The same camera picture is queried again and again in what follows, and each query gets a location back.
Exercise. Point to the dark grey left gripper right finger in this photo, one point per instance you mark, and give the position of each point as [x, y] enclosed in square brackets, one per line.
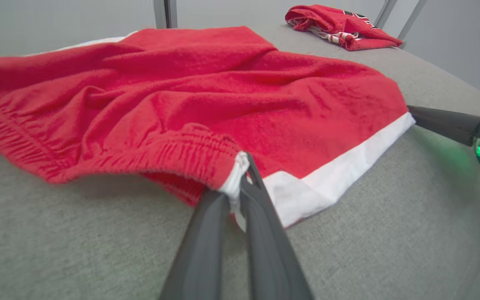
[269, 258]

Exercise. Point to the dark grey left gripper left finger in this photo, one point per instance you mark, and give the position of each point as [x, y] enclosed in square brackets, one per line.
[202, 258]

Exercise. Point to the red shorts with white panels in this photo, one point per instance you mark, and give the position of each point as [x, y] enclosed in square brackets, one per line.
[181, 104]

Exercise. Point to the red white garment with lettering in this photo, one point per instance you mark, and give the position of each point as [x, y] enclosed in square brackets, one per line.
[331, 23]

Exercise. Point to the grey metal frame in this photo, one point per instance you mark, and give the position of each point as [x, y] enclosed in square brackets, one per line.
[385, 12]

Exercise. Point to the grey wall post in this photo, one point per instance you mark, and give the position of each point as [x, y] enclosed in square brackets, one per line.
[161, 12]

